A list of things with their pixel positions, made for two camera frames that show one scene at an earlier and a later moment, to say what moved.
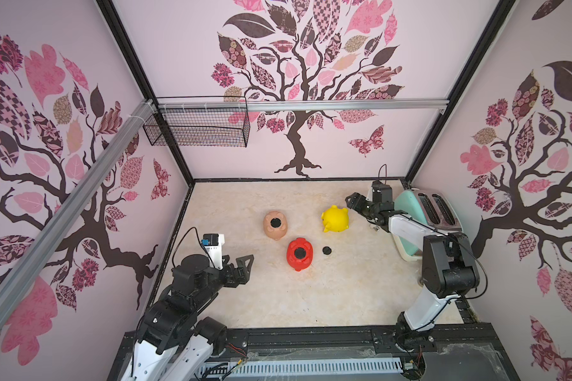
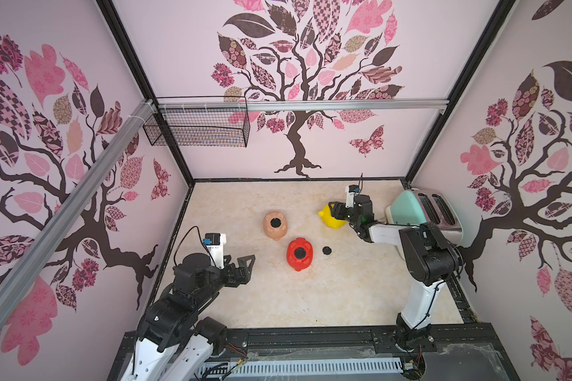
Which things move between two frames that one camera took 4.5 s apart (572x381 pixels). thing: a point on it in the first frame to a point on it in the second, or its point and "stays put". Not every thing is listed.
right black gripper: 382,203 to 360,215
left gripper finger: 242,271 stays put
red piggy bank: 299,253 stays put
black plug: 299,252 stays put
